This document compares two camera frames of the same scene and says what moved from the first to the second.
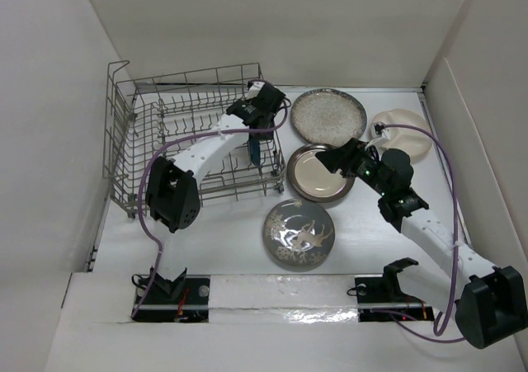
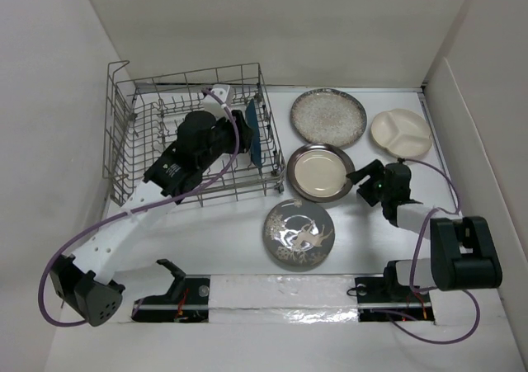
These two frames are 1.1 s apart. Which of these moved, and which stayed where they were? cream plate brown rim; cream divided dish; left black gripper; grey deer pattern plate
Moved: left black gripper
Stayed: grey deer pattern plate; cream divided dish; cream plate brown rim
